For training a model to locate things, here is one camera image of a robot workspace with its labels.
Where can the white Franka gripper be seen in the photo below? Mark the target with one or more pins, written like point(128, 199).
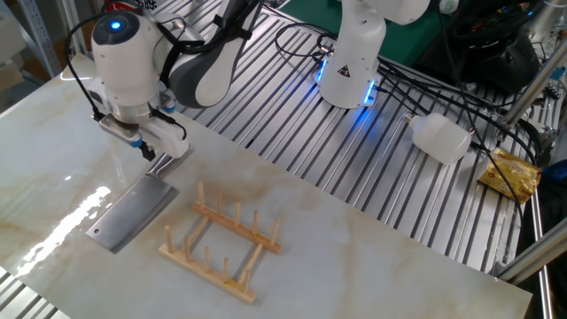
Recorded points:
point(170, 142)

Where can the steel cleaver knife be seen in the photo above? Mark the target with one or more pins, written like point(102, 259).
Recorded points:
point(128, 212)

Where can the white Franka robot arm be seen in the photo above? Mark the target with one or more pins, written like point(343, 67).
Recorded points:
point(128, 66)

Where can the wooden peg knife rack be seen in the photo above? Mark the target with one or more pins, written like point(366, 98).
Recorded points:
point(239, 230)

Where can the red and white sign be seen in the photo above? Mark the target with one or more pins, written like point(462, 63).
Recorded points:
point(119, 5)

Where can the grey perforated shelf upright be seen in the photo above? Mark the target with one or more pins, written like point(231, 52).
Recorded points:
point(40, 35)

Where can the marble pattern board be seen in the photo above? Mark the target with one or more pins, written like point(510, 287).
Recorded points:
point(354, 248)

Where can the green mat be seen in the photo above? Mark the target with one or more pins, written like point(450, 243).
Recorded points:
point(407, 40)

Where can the white LED bulb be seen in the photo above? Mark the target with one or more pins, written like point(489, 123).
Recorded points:
point(443, 137)

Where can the black steering wheel controller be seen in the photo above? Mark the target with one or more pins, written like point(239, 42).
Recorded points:
point(487, 57)

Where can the gold snack packet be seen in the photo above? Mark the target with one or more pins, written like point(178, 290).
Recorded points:
point(509, 177)

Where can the blue object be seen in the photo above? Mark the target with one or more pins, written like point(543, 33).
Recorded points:
point(556, 173)

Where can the aluminium frame post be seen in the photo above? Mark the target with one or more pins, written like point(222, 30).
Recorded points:
point(73, 26)
point(531, 88)
point(536, 254)

